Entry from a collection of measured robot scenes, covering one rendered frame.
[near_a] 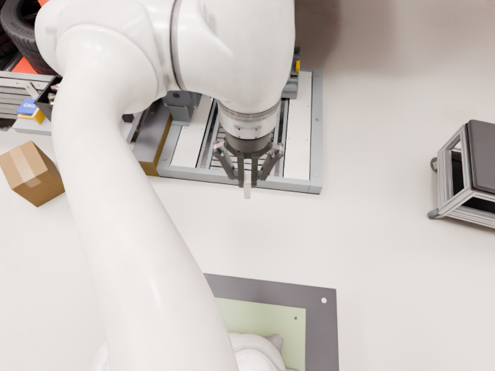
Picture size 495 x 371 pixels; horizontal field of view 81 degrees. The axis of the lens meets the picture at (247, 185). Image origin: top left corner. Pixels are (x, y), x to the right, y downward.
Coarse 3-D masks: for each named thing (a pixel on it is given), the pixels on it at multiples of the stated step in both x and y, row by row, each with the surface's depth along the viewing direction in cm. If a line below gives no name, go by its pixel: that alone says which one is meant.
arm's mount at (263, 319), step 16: (224, 304) 83; (240, 304) 83; (256, 304) 83; (224, 320) 81; (240, 320) 81; (256, 320) 81; (272, 320) 81; (288, 320) 81; (304, 320) 81; (288, 336) 79; (304, 336) 79; (288, 352) 77; (304, 352) 77; (304, 368) 76
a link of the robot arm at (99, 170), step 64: (64, 0) 30; (128, 0) 29; (64, 64) 29; (128, 64) 29; (64, 128) 22; (128, 192) 19; (128, 256) 16; (192, 256) 18; (128, 320) 14; (192, 320) 14
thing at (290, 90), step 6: (294, 48) 174; (300, 48) 172; (294, 54) 168; (300, 54) 169; (294, 60) 170; (294, 66) 167; (294, 72) 165; (294, 78) 158; (288, 84) 160; (294, 84) 160; (282, 90) 158; (288, 90) 157; (294, 90) 157; (282, 96) 162; (288, 96) 161; (294, 96) 160
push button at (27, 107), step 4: (24, 100) 107; (28, 100) 107; (32, 100) 107; (24, 104) 106; (28, 104) 106; (32, 104) 106; (20, 108) 105; (24, 108) 105; (28, 108) 105; (32, 108) 105; (36, 108) 105; (16, 112) 104; (20, 112) 104; (24, 112) 104; (28, 112) 104; (32, 112) 104
